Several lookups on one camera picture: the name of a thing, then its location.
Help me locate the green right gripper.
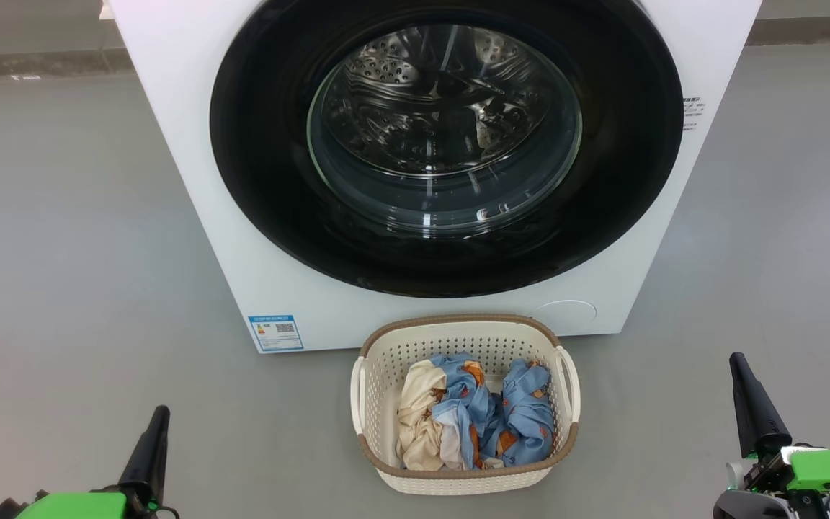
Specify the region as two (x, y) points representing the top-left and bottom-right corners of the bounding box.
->
(714, 352), (830, 519)

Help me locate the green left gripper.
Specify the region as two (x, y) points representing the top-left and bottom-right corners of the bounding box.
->
(15, 405), (178, 519)

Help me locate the blue garment with orange print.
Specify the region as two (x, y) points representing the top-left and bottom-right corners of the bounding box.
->
(478, 358), (555, 467)

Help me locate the cream garment with orange print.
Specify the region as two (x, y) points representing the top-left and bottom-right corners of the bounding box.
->
(396, 352), (495, 471)

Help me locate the black-rimmed glass washer door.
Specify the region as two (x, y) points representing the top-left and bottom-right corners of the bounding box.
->
(209, 0), (685, 298)

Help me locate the white front-load washing machine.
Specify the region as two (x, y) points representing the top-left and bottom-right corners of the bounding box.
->
(102, 0), (763, 354)

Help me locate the stainless steel washing machine drum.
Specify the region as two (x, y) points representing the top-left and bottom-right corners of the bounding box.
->
(321, 25), (567, 177)

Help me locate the blue energy label sticker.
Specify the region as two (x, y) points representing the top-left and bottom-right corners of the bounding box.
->
(247, 314), (305, 352)

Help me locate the round white filter cover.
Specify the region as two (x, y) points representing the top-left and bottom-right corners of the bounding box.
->
(532, 300), (597, 334)

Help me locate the cream laundry basket brown rim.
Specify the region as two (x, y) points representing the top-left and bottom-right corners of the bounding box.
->
(349, 314), (581, 496)

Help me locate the black text warning sticker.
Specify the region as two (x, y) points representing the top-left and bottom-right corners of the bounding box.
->
(682, 96), (708, 132)

